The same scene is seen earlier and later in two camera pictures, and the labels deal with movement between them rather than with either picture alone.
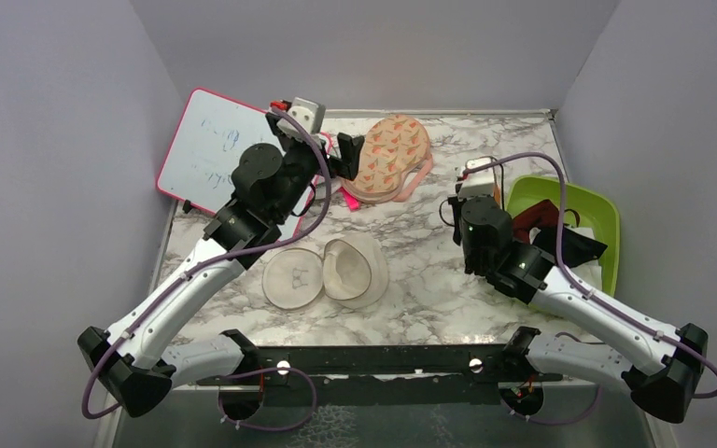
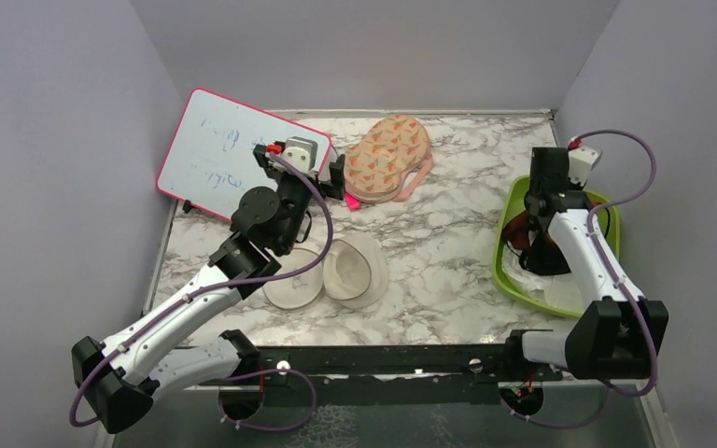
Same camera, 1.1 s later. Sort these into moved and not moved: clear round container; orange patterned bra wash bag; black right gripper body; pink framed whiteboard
Moved: black right gripper body
Not moved: pink framed whiteboard; orange patterned bra wash bag; clear round container
